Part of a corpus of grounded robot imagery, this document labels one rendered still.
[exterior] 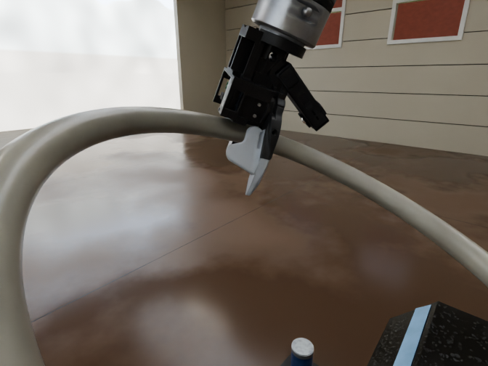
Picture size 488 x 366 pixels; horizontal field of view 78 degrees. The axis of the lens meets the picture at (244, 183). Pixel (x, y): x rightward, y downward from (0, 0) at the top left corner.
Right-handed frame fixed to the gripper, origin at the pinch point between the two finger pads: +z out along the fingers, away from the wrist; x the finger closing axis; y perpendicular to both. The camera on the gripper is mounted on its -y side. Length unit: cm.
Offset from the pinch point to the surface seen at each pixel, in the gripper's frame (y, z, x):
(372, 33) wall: -366, -121, -543
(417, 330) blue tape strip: -47, 20, 12
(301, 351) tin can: -72, 89, -28
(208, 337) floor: -44, 120, -56
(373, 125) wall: -437, 33, -488
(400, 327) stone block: -48, 24, 8
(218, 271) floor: -60, 126, -110
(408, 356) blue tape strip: -40.5, 21.3, 16.3
